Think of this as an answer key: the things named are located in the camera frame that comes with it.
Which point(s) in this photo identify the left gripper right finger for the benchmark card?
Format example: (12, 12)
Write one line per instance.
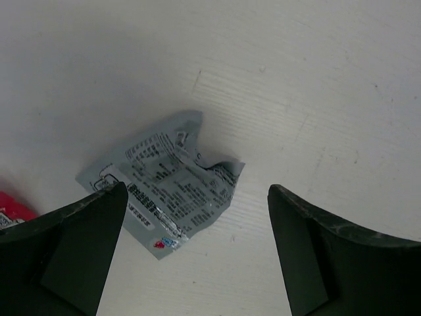
(331, 266)

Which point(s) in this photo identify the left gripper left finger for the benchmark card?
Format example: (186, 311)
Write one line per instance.
(58, 263)

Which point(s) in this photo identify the silver snack packet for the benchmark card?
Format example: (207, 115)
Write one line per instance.
(173, 192)

